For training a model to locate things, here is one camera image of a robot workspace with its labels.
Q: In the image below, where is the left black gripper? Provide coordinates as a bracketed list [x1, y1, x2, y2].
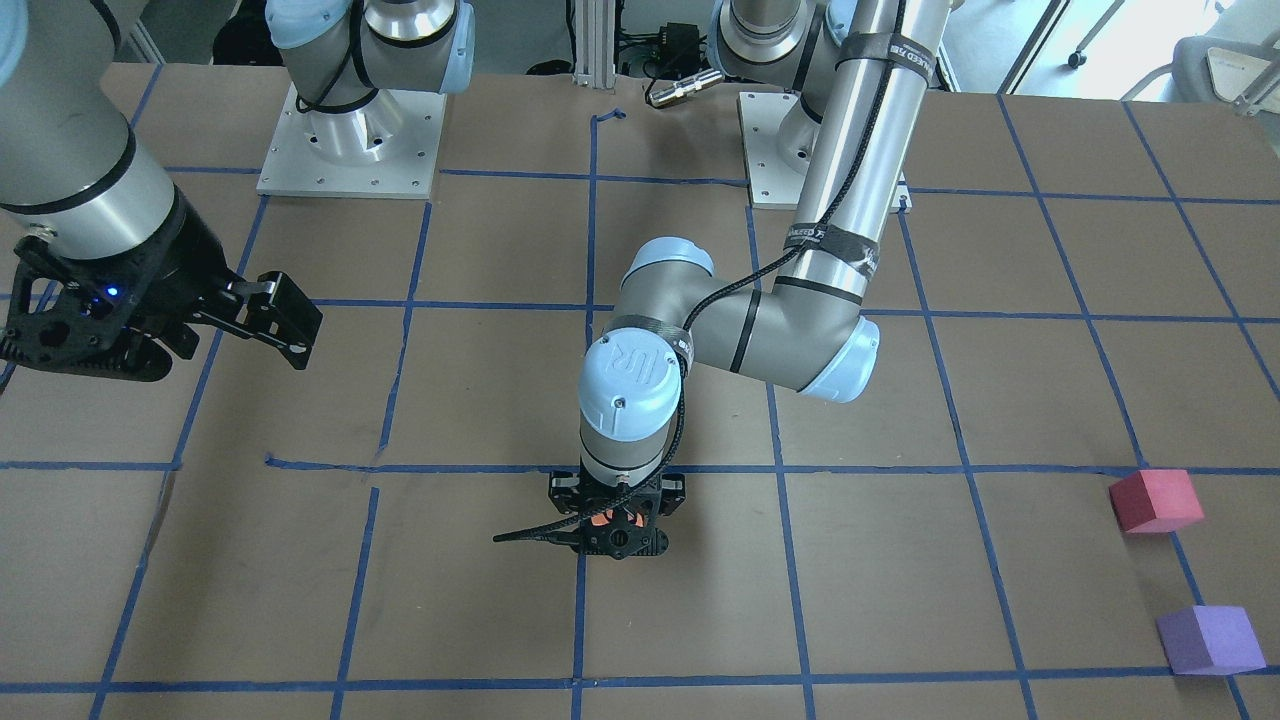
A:
[548, 470, 686, 524]

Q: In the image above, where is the purple foam cube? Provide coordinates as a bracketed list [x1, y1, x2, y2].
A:
[1156, 605, 1267, 676]

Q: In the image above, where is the orange foam cube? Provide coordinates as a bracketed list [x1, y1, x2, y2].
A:
[584, 507, 635, 529]

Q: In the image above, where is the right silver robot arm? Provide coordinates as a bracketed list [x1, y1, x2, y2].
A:
[1, 1, 475, 382]

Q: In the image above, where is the aluminium frame post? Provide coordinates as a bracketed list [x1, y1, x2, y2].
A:
[571, 1, 618, 94]

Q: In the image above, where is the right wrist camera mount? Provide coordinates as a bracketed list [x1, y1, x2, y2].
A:
[3, 234, 172, 382]

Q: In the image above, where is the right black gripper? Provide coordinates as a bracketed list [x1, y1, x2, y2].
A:
[124, 195, 323, 370]

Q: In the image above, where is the brown paper table cover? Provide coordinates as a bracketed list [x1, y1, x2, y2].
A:
[3, 65, 1277, 719]

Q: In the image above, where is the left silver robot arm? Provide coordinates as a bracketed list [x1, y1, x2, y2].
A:
[550, 1, 956, 525]

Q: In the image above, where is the silver metal connector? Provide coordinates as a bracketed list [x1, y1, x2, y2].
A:
[645, 68, 724, 109]

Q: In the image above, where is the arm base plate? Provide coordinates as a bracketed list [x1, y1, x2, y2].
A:
[257, 88, 447, 200]
[739, 91, 819, 211]

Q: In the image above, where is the red foam cube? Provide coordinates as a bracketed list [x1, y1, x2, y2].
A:
[1108, 469, 1204, 534]

